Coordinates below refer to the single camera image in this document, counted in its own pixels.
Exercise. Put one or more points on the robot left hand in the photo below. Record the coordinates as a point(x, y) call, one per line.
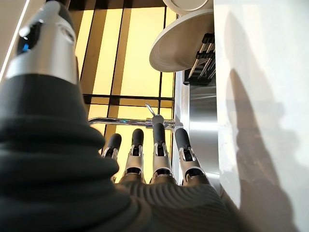
point(48, 169)

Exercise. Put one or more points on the cream ceramic plate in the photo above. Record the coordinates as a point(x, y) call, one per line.
point(176, 46)
point(186, 4)

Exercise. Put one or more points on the chrome gooseneck faucet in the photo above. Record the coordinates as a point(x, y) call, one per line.
point(116, 120)

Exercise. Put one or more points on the stainless steel sink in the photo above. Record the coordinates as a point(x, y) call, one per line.
point(202, 116)

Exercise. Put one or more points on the black sink drying rack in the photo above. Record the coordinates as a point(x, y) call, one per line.
point(205, 70)

